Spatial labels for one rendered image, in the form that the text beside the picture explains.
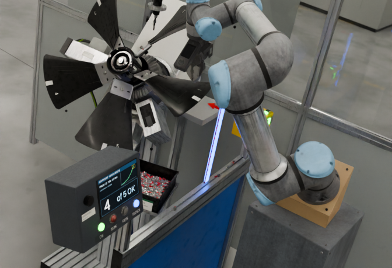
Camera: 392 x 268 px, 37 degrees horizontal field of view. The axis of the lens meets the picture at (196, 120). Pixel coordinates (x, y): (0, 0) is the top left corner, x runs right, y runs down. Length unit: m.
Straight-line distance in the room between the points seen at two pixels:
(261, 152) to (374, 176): 1.19
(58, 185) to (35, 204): 1.99
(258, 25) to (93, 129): 0.85
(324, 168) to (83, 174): 0.70
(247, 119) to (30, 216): 2.04
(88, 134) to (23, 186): 1.44
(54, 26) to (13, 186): 0.97
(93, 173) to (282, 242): 0.73
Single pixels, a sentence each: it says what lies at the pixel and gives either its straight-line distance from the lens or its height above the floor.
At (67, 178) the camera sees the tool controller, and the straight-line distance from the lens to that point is 1.55.
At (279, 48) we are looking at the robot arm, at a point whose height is 1.62.
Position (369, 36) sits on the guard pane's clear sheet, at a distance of 2.65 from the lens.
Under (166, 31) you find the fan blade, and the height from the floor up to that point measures 1.34.
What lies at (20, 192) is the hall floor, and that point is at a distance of 3.61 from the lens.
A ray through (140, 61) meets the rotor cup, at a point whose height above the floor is 1.21.
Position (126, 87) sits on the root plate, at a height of 1.12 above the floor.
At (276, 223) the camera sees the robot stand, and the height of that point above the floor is 0.99.
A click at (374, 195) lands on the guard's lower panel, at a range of 2.86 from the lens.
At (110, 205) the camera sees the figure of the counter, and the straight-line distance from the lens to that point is 1.61.
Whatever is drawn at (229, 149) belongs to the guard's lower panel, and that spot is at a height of 0.61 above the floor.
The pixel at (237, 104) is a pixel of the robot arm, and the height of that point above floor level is 1.47.
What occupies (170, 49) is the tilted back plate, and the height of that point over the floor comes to 1.19.
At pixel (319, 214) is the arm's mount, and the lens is 2.00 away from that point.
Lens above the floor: 2.12
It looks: 27 degrees down
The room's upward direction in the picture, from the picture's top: 12 degrees clockwise
